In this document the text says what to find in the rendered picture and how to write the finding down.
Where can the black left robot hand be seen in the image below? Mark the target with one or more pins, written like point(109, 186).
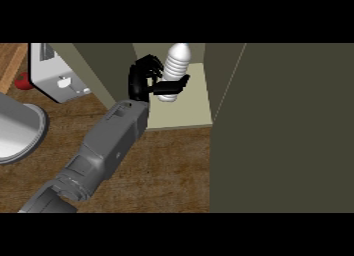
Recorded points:
point(137, 85)

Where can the white toaster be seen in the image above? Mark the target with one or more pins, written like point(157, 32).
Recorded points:
point(54, 80)

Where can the white water bottle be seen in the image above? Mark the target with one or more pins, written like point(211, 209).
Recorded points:
point(177, 61)

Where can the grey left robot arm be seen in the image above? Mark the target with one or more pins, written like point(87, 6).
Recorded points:
point(107, 140)

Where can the grey metal pot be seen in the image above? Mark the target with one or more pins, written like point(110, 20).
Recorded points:
point(10, 130)

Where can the red tomato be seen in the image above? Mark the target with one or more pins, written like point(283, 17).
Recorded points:
point(22, 82)

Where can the pale wooden board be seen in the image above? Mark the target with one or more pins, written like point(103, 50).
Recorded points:
point(2, 61)

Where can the olive green cabinet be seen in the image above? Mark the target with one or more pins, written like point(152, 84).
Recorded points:
point(181, 111)

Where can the dark olive cabinet door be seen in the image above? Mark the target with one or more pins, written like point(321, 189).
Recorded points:
point(292, 133)

